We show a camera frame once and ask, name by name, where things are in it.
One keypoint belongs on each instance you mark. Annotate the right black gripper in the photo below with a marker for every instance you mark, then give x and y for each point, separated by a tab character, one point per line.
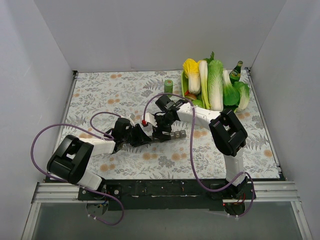
161	128

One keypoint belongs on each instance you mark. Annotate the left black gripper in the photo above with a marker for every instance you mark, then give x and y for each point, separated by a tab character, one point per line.
136	136

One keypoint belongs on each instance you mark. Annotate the grey weekly pill organizer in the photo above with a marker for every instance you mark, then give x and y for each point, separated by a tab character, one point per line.
179	134

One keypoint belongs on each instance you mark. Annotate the green pill bottle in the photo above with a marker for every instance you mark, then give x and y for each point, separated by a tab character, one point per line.
168	86

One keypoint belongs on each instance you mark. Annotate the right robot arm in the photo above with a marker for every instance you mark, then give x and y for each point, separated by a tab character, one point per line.
228	134

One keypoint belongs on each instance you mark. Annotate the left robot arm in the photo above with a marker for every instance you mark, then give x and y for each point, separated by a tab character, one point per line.
69	161

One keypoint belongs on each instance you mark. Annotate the round green cabbage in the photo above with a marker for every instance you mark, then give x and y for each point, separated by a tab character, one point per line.
198	103

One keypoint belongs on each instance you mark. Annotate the brown onion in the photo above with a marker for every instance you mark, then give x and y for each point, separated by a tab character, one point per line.
191	96

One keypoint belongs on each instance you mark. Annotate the green vegetable tray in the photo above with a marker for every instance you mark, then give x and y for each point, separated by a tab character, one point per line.
185	88

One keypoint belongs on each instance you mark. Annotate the yellow napa cabbage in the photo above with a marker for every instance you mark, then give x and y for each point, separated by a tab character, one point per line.
192	73

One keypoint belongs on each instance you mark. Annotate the bok choy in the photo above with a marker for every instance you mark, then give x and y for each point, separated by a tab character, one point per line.
231	95

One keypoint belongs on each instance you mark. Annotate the white green leek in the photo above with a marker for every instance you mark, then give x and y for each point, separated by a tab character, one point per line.
203	72

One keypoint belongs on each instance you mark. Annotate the large green napa cabbage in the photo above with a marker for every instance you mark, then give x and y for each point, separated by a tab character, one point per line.
215	85

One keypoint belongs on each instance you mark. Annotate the green lettuce leaf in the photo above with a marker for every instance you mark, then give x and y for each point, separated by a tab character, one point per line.
244	92

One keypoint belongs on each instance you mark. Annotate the green glass bottle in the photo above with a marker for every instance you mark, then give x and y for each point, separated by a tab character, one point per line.
235	74

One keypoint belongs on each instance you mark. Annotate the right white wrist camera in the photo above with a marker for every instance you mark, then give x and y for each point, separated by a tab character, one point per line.
148	119

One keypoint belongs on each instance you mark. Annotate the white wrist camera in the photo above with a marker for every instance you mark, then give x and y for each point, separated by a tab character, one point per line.
148	119
134	119

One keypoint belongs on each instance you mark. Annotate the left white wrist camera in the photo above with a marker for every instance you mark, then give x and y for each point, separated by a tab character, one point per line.
134	119

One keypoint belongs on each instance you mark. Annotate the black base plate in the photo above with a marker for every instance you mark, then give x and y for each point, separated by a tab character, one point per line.
173	194

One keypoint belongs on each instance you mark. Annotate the aluminium rail frame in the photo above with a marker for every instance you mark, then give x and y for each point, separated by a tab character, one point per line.
269	191

